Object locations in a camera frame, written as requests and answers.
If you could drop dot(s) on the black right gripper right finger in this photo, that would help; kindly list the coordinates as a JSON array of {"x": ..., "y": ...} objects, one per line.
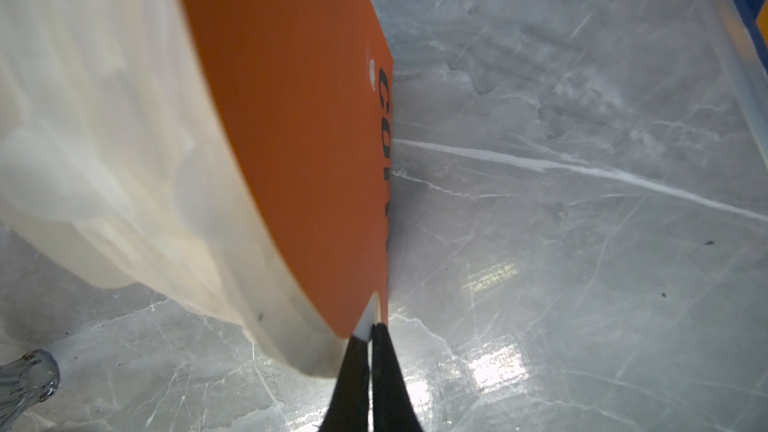
[{"x": 392, "y": 407}]

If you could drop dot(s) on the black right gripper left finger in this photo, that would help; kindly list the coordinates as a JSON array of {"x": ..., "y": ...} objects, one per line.
[{"x": 349, "y": 406}]

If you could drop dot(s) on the orange coffee filter pack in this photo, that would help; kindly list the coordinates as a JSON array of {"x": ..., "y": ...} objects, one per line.
[{"x": 233, "y": 155}]

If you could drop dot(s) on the grey ribbed glass dripper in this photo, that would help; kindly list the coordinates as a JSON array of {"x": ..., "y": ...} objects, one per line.
[{"x": 25, "y": 382}]

